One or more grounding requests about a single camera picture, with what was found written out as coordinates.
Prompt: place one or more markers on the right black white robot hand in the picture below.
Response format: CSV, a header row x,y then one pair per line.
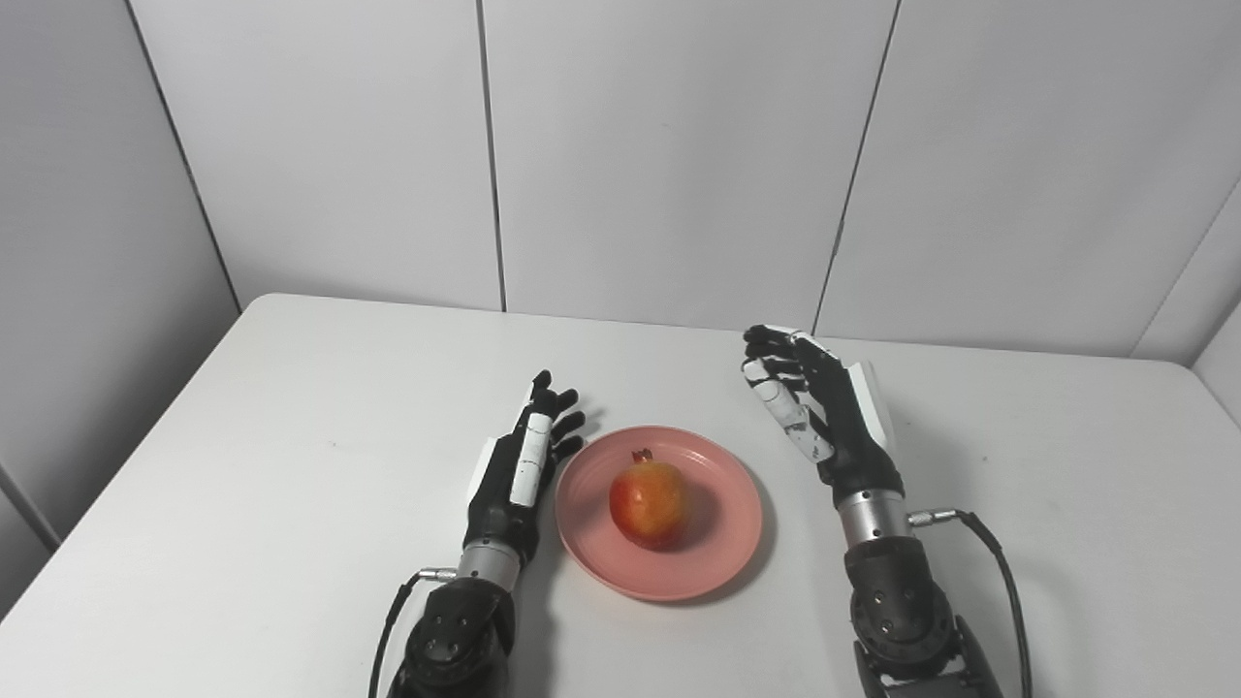
x,y
853,427

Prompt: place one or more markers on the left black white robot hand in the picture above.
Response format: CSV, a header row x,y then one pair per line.
x,y
504,485

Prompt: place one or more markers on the red pomegranate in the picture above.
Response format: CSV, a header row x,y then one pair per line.
x,y
648,502

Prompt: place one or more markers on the pink round plate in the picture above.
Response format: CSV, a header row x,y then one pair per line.
x,y
708,543

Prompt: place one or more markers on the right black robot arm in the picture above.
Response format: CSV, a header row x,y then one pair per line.
x,y
902,601

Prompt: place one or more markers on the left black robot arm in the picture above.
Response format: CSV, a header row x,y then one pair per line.
x,y
461,630

